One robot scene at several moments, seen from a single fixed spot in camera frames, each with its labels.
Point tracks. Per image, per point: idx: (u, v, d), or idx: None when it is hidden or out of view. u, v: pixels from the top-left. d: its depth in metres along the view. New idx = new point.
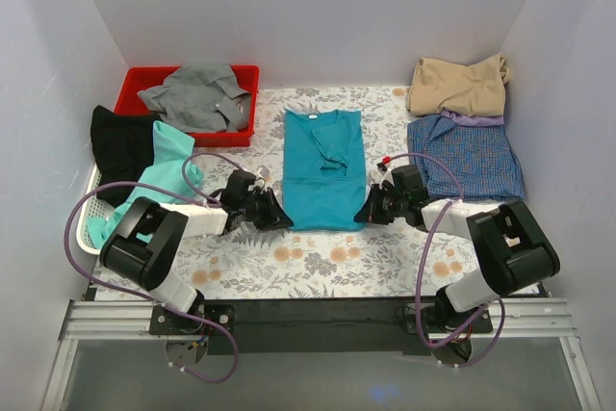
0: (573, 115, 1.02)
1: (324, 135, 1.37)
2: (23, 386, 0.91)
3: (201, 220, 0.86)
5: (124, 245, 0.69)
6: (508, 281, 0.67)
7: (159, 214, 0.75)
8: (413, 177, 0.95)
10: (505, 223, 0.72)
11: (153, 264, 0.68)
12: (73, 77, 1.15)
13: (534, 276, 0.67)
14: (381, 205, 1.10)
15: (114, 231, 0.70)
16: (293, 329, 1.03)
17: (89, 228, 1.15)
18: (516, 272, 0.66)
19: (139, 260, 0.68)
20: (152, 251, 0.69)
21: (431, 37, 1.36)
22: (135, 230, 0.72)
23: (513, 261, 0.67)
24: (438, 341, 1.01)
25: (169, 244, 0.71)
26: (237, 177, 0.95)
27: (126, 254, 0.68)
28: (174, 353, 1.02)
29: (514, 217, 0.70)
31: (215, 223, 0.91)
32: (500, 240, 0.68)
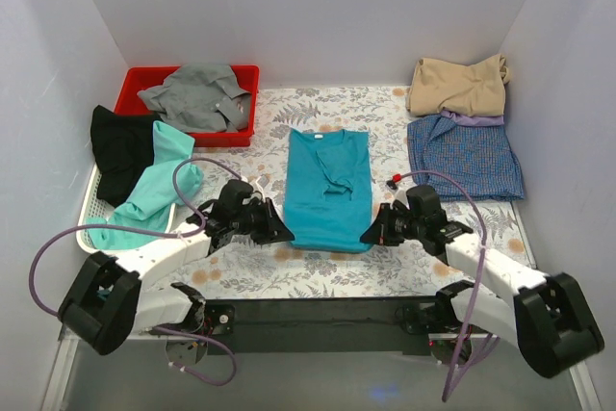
0: (574, 115, 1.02)
1: (330, 156, 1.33)
2: (24, 386, 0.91)
3: (172, 261, 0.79)
5: (81, 308, 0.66)
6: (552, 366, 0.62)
7: (116, 270, 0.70)
8: (432, 202, 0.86)
10: (550, 295, 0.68)
11: (108, 324, 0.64)
12: (73, 78, 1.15)
13: (577, 360, 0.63)
14: (394, 224, 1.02)
15: (67, 296, 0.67)
16: (293, 329, 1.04)
17: (89, 228, 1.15)
18: (562, 358, 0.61)
19: (93, 322, 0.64)
20: (107, 312, 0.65)
21: (431, 37, 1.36)
22: (90, 292, 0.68)
23: (561, 346, 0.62)
24: (438, 340, 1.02)
25: (126, 307, 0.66)
26: (230, 189, 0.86)
27: (81, 317, 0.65)
28: (173, 353, 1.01)
29: (563, 295, 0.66)
31: (193, 250, 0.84)
32: (550, 320, 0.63)
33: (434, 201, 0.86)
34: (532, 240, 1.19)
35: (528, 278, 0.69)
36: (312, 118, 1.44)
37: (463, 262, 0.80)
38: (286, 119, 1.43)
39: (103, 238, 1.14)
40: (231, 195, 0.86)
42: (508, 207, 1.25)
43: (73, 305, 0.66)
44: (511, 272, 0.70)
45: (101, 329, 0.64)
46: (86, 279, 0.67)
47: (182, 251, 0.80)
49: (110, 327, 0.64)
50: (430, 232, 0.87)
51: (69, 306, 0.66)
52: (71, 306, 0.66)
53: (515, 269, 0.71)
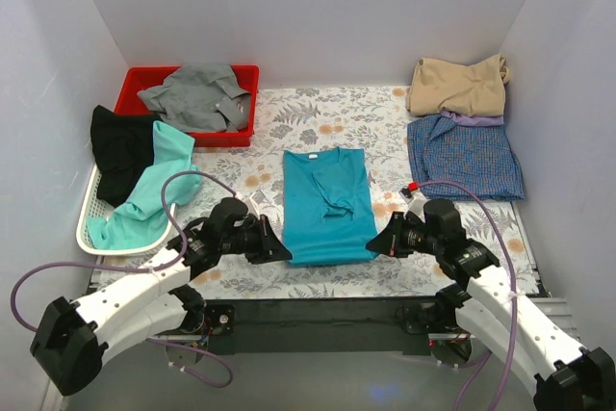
0: (574, 115, 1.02)
1: (326, 176, 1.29)
2: (24, 386, 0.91)
3: (145, 298, 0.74)
5: (45, 354, 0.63)
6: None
7: (80, 320, 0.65)
8: (451, 221, 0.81)
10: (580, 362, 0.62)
11: (65, 379, 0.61)
12: (73, 78, 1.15)
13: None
14: (406, 238, 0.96)
15: (36, 339, 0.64)
16: (293, 329, 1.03)
17: (89, 228, 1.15)
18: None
19: (55, 374, 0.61)
20: (64, 366, 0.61)
21: (431, 37, 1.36)
22: (57, 336, 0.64)
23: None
24: (438, 341, 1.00)
25: (82, 361, 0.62)
26: (222, 210, 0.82)
27: (44, 364, 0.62)
28: (173, 353, 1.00)
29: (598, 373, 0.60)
31: (172, 282, 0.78)
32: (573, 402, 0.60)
33: (454, 220, 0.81)
34: (532, 240, 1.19)
35: (562, 346, 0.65)
36: (312, 118, 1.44)
37: (485, 300, 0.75)
38: (286, 119, 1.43)
39: (103, 238, 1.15)
40: (221, 215, 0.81)
42: (508, 207, 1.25)
43: (38, 348, 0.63)
44: (545, 338, 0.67)
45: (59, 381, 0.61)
46: (45, 325, 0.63)
47: (154, 288, 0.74)
49: (67, 378, 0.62)
50: (448, 253, 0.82)
51: (34, 349, 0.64)
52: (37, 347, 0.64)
53: (550, 333, 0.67)
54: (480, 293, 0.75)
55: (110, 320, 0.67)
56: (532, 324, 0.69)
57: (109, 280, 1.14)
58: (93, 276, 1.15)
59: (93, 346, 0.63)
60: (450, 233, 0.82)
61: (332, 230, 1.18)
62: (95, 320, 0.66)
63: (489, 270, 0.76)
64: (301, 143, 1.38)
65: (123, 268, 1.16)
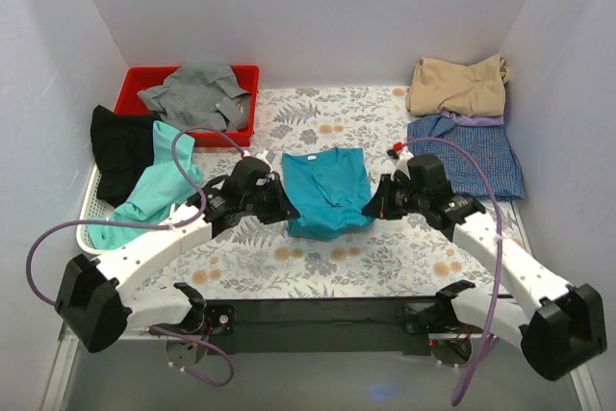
0: (574, 115, 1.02)
1: (326, 177, 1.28)
2: (24, 386, 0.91)
3: (167, 253, 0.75)
5: (70, 313, 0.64)
6: (552, 372, 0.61)
7: (101, 276, 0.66)
8: (435, 173, 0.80)
10: (566, 301, 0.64)
11: (92, 337, 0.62)
12: (73, 78, 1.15)
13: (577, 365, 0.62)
14: (395, 198, 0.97)
15: (59, 296, 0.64)
16: (293, 329, 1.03)
17: (89, 228, 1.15)
18: (565, 369, 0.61)
19: (82, 332, 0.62)
20: (89, 323, 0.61)
21: (431, 37, 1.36)
22: (81, 294, 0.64)
23: (567, 357, 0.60)
24: (438, 341, 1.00)
25: (107, 315, 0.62)
26: (244, 166, 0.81)
27: (71, 321, 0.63)
28: (173, 353, 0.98)
29: (584, 307, 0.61)
31: (193, 239, 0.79)
32: (562, 335, 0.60)
33: (437, 170, 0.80)
34: (532, 240, 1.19)
35: (548, 285, 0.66)
36: (312, 118, 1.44)
37: (474, 247, 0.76)
38: (286, 119, 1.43)
39: (103, 238, 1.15)
40: (244, 172, 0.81)
42: (508, 207, 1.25)
43: (62, 307, 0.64)
44: (530, 277, 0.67)
45: (87, 335, 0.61)
46: (66, 285, 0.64)
47: (176, 244, 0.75)
49: (96, 333, 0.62)
50: (436, 206, 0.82)
51: (58, 309, 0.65)
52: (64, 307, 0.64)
53: (535, 273, 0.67)
54: (469, 241, 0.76)
55: (131, 276, 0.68)
56: (517, 265, 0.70)
57: None
58: None
59: (116, 298, 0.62)
60: (433, 185, 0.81)
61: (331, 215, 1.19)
62: (116, 277, 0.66)
63: (474, 218, 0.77)
64: (301, 143, 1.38)
65: None
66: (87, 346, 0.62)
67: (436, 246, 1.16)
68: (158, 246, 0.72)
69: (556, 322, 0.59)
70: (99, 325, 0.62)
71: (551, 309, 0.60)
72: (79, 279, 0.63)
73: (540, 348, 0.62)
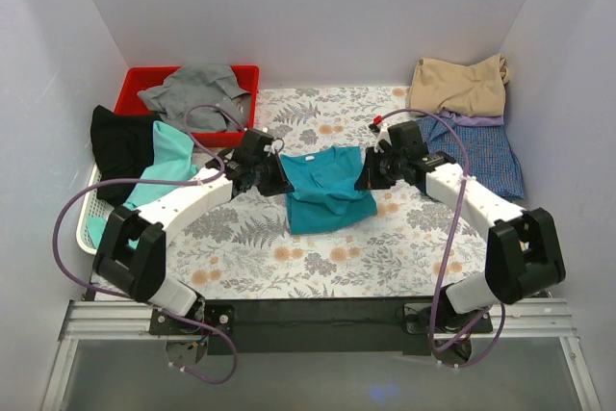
0: (574, 115, 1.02)
1: (325, 176, 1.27)
2: (24, 386, 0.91)
3: (198, 207, 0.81)
5: (115, 260, 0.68)
6: (513, 295, 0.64)
7: (141, 223, 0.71)
8: (410, 133, 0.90)
10: (524, 228, 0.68)
11: (142, 274, 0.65)
12: (73, 77, 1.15)
13: (537, 290, 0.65)
14: (379, 168, 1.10)
15: (100, 250, 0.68)
16: (293, 329, 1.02)
17: (89, 227, 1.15)
18: (525, 290, 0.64)
19: (130, 272, 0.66)
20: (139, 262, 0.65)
21: (431, 37, 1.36)
22: (121, 244, 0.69)
23: (526, 276, 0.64)
24: (438, 341, 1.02)
25: (154, 257, 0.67)
26: (252, 134, 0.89)
27: (117, 267, 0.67)
28: (174, 352, 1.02)
29: (539, 230, 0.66)
31: (219, 195, 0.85)
32: (518, 254, 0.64)
33: (413, 130, 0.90)
34: None
35: (503, 210, 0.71)
36: (312, 118, 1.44)
37: (442, 192, 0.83)
38: (286, 119, 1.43)
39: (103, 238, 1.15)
40: (254, 139, 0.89)
42: None
43: (103, 259, 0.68)
44: (488, 205, 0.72)
45: (135, 278, 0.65)
46: (109, 236, 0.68)
47: (205, 197, 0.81)
49: (143, 275, 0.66)
50: (411, 161, 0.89)
51: (97, 263, 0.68)
52: (106, 259, 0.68)
53: (493, 201, 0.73)
54: (436, 185, 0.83)
55: (172, 223, 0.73)
56: (477, 198, 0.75)
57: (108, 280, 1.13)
58: (93, 276, 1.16)
59: (163, 243, 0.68)
60: (409, 143, 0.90)
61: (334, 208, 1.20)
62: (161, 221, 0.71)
63: (443, 167, 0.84)
64: (301, 143, 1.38)
65: None
66: (132, 290, 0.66)
67: (436, 246, 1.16)
68: (192, 197, 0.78)
69: (510, 241, 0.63)
70: (147, 269, 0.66)
71: (505, 226, 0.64)
72: (121, 228, 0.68)
73: (500, 270, 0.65)
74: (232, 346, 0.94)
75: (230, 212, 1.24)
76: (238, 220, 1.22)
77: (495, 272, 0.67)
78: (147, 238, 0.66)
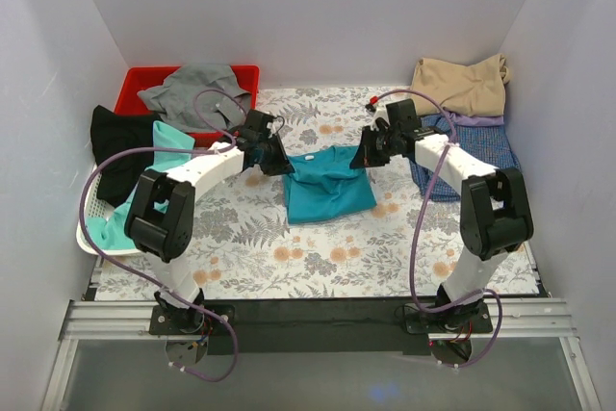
0: (574, 114, 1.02)
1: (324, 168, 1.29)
2: (24, 386, 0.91)
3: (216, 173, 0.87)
5: (146, 219, 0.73)
6: (483, 244, 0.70)
7: (168, 184, 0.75)
8: (404, 108, 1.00)
10: (497, 187, 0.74)
11: (175, 231, 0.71)
12: (73, 77, 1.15)
13: (507, 243, 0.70)
14: (375, 145, 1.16)
15: (131, 212, 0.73)
16: (292, 329, 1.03)
17: (89, 228, 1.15)
18: (493, 239, 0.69)
19: (161, 229, 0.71)
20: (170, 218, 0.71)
21: (431, 37, 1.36)
22: (150, 204, 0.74)
23: (494, 227, 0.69)
24: (438, 341, 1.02)
25: (184, 213, 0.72)
26: (256, 113, 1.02)
27: (149, 225, 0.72)
28: (173, 352, 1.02)
29: (508, 186, 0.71)
31: (231, 166, 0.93)
32: (487, 207, 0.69)
33: (408, 107, 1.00)
34: (532, 240, 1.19)
35: (480, 169, 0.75)
36: (312, 118, 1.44)
37: (429, 158, 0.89)
38: (286, 119, 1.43)
39: (103, 238, 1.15)
40: (257, 117, 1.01)
42: None
43: (135, 220, 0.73)
44: (466, 166, 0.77)
45: (167, 236, 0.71)
46: (140, 196, 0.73)
47: (220, 166, 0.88)
49: (175, 233, 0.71)
50: (404, 132, 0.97)
51: (130, 223, 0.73)
52: (137, 220, 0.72)
53: (471, 162, 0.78)
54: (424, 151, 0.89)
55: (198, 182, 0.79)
56: (457, 159, 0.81)
57: (108, 280, 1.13)
58: (93, 276, 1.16)
59: (191, 201, 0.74)
60: (403, 117, 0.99)
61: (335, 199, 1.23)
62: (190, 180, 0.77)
63: (432, 137, 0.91)
64: (301, 143, 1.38)
65: (123, 269, 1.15)
66: (165, 247, 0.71)
67: (436, 246, 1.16)
68: (213, 163, 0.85)
69: (479, 192, 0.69)
70: (178, 227, 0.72)
71: (476, 181, 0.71)
72: (152, 190, 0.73)
73: (472, 222, 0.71)
74: (236, 347, 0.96)
75: (230, 212, 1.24)
76: (238, 220, 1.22)
77: (469, 225, 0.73)
78: (180, 197, 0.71)
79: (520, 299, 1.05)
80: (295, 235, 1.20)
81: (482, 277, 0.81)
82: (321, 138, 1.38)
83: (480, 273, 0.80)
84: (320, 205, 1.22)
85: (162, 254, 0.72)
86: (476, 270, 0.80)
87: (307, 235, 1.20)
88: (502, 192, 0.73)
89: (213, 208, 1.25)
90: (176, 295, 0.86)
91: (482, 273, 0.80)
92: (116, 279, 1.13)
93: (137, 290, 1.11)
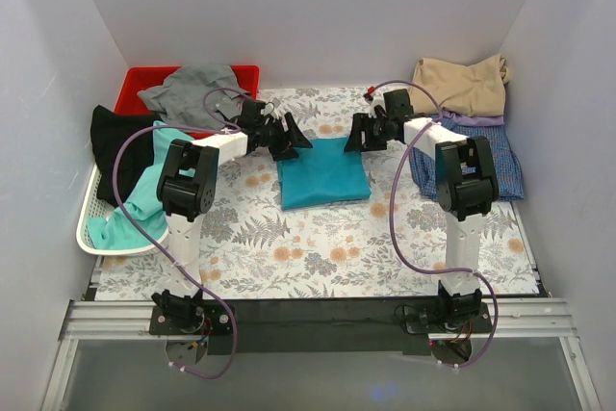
0: (573, 114, 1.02)
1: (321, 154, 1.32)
2: (24, 386, 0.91)
3: (227, 151, 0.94)
5: (175, 183, 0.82)
6: (452, 201, 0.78)
7: (193, 152, 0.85)
8: (399, 96, 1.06)
10: (469, 154, 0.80)
11: (203, 191, 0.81)
12: (74, 77, 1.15)
13: (474, 201, 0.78)
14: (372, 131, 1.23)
15: (163, 174, 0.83)
16: (292, 329, 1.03)
17: (89, 228, 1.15)
18: (460, 196, 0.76)
19: (191, 191, 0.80)
20: (198, 181, 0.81)
21: (431, 37, 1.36)
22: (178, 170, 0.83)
23: (462, 187, 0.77)
24: (438, 341, 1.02)
25: (211, 174, 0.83)
26: (250, 102, 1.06)
27: (179, 187, 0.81)
28: (173, 352, 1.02)
29: (476, 150, 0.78)
31: (240, 147, 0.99)
32: (456, 167, 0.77)
33: (402, 94, 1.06)
34: (532, 240, 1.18)
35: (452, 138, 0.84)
36: (312, 118, 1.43)
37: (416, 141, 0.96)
38: None
39: (103, 238, 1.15)
40: (252, 107, 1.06)
42: (508, 207, 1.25)
43: (166, 181, 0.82)
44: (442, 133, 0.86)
45: (196, 193, 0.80)
46: (170, 161, 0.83)
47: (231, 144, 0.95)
49: (203, 190, 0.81)
50: (398, 118, 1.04)
51: (162, 184, 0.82)
52: (166, 183, 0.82)
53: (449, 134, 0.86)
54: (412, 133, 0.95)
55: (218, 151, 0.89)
56: (437, 132, 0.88)
57: (108, 280, 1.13)
58: (93, 276, 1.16)
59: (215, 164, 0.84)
60: (397, 105, 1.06)
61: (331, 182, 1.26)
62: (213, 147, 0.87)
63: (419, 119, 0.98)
64: None
65: (123, 269, 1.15)
66: (195, 203, 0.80)
67: (436, 246, 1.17)
68: (223, 139, 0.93)
69: (450, 156, 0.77)
70: (206, 185, 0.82)
71: (448, 144, 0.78)
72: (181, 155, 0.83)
73: (443, 183, 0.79)
74: (233, 346, 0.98)
75: (230, 212, 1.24)
76: (238, 220, 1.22)
77: (442, 185, 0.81)
78: (207, 159, 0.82)
79: (520, 299, 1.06)
80: (295, 235, 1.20)
81: (466, 246, 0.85)
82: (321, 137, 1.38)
83: (462, 240, 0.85)
84: (313, 187, 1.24)
85: (192, 211, 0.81)
86: (458, 238, 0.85)
87: (307, 235, 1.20)
88: (474, 159, 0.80)
89: (214, 208, 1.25)
90: (186, 271, 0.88)
91: (464, 241, 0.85)
92: (116, 279, 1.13)
93: (137, 290, 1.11)
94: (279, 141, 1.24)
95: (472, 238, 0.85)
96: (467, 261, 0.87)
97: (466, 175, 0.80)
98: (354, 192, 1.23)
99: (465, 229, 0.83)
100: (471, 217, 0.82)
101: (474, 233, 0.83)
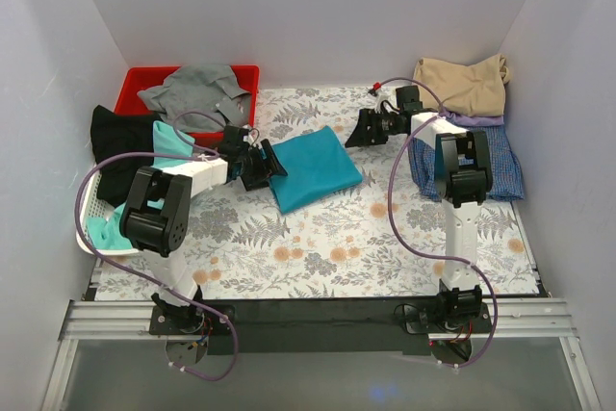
0: (574, 113, 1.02)
1: (304, 154, 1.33)
2: (23, 385, 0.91)
3: (203, 179, 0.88)
5: (141, 214, 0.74)
6: (447, 188, 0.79)
7: (164, 182, 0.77)
8: (408, 90, 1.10)
10: (467, 147, 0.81)
11: (171, 224, 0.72)
12: (74, 77, 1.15)
13: (469, 190, 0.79)
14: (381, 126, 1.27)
15: (127, 205, 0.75)
16: (293, 329, 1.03)
17: (89, 228, 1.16)
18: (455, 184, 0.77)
19: (157, 224, 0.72)
20: (166, 215, 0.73)
21: (431, 37, 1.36)
22: (145, 200, 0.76)
23: (458, 175, 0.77)
24: (438, 341, 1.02)
25: (182, 205, 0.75)
26: (233, 128, 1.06)
27: (143, 219, 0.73)
28: (173, 353, 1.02)
29: (474, 143, 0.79)
31: (218, 176, 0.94)
32: (452, 156, 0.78)
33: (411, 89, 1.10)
34: (532, 240, 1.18)
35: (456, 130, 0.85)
36: (312, 118, 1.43)
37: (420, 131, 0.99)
38: (286, 119, 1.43)
39: (103, 238, 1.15)
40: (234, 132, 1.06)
42: (508, 207, 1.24)
43: (131, 214, 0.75)
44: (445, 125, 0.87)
45: (165, 227, 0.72)
46: (136, 192, 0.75)
47: (208, 170, 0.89)
49: (171, 224, 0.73)
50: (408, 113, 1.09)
51: (125, 217, 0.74)
52: (132, 215, 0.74)
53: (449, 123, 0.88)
54: (418, 125, 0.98)
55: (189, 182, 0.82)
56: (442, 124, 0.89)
57: (108, 280, 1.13)
58: (93, 276, 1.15)
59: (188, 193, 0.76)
60: (408, 100, 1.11)
61: (322, 178, 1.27)
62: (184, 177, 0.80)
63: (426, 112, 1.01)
64: None
65: (122, 269, 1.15)
66: (164, 239, 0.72)
67: (436, 246, 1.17)
68: (200, 166, 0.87)
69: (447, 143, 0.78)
70: (175, 218, 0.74)
71: (448, 136, 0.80)
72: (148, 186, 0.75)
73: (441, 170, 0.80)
74: (236, 346, 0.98)
75: (230, 212, 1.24)
76: (238, 220, 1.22)
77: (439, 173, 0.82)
78: (177, 188, 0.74)
79: (521, 299, 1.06)
80: (295, 236, 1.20)
81: (463, 235, 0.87)
82: (302, 136, 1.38)
83: (458, 228, 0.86)
84: (306, 185, 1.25)
85: (162, 247, 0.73)
86: (455, 226, 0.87)
87: (307, 235, 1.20)
88: (472, 151, 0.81)
89: (214, 208, 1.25)
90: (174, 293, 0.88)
91: (461, 230, 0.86)
92: (117, 279, 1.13)
93: (137, 290, 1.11)
94: (257, 166, 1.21)
95: (469, 227, 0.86)
96: (463, 249, 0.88)
97: (463, 166, 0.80)
98: (345, 183, 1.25)
99: (462, 217, 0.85)
100: (467, 205, 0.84)
101: (470, 221, 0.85)
